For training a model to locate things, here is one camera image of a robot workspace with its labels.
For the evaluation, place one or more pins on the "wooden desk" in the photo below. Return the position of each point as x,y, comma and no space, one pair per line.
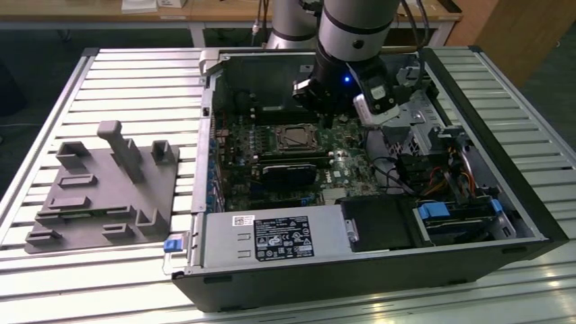
67,15

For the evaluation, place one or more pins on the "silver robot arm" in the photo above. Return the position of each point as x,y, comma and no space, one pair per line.
351,30

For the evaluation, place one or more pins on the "black plastic shroud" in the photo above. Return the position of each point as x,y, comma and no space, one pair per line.
378,222

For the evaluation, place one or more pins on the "CPU socket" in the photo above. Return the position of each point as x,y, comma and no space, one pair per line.
273,148

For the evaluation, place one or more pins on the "blue case latch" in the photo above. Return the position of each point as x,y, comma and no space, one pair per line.
174,245

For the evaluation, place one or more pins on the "green motherboard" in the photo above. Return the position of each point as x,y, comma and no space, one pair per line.
347,175

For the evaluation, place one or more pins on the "wooden cabinet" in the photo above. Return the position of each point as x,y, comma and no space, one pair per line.
518,33

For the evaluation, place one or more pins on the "grey plastic parts rack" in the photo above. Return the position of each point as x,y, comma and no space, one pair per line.
103,189

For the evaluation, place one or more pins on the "white cardboard box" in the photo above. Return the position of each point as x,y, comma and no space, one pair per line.
139,6

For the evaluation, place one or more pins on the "grey metal drive cage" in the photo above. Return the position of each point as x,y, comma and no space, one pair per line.
423,135

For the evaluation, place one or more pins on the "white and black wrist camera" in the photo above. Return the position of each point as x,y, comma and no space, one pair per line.
378,98

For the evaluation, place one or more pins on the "black open PC case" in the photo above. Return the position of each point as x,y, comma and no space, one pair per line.
315,287

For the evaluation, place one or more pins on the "silver power supply unit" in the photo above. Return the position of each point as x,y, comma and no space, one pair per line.
225,236

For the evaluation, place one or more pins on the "black graphics card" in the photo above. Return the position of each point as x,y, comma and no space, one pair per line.
289,175

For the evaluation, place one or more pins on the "silver topped CPU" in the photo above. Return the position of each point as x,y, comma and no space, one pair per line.
297,138

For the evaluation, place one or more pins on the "hard disk in blue carrier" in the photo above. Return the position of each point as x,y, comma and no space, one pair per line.
434,212

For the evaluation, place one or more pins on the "silver chipset heatsink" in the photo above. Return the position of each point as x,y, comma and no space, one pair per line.
335,195

